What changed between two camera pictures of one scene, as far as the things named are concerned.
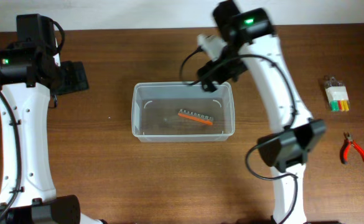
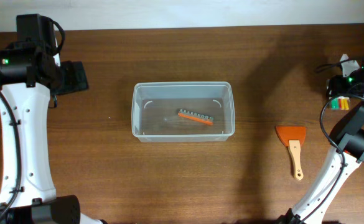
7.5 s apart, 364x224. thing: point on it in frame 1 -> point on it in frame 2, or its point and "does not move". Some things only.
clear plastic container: (176, 112) does not move
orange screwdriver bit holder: (196, 116) does not move
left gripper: (76, 78) does not move
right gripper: (223, 74) -> (338, 87)
